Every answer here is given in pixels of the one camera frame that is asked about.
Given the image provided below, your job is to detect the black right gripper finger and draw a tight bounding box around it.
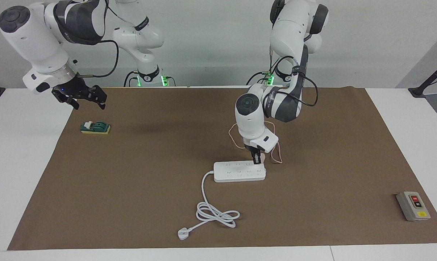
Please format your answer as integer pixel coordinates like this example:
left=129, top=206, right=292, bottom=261
left=57, top=95, right=79, bottom=110
left=85, top=86, right=107, bottom=110

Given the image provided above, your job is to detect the pink charging cable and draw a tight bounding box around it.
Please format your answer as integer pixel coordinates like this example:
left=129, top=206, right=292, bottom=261
left=228, top=121, right=283, bottom=164

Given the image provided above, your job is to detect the brown table mat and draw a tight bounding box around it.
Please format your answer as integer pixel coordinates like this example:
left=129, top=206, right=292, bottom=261
left=7, top=86, right=437, bottom=250

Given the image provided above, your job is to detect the black slanted stand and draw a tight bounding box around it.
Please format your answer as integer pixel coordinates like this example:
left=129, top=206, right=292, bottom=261
left=409, top=58, right=437, bottom=98

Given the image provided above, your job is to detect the white power strip with cord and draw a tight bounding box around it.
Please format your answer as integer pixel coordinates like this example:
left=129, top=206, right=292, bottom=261
left=178, top=160, right=266, bottom=241

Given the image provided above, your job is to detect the black base cable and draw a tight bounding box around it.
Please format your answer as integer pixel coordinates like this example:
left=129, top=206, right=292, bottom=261
left=124, top=71, right=139, bottom=87
left=246, top=69, right=273, bottom=87

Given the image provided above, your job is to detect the green knife switch block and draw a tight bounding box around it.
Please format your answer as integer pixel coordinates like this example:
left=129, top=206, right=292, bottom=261
left=80, top=121, right=111, bottom=135

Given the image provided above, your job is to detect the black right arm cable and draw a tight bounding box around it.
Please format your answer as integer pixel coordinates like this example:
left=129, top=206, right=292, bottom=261
left=75, top=0, right=132, bottom=79

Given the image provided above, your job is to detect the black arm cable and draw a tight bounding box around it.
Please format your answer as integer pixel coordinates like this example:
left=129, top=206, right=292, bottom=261
left=269, top=47, right=319, bottom=107
left=75, top=0, right=132, bottom=79

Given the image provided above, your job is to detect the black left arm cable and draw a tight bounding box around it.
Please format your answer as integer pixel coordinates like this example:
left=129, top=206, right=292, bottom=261
left=269, top=47, right=319, bottom=107

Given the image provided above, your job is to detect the grey on-off switch box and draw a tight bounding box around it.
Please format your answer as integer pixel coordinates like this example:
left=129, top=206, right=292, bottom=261
left=396, top=191, right=431, bottom=221

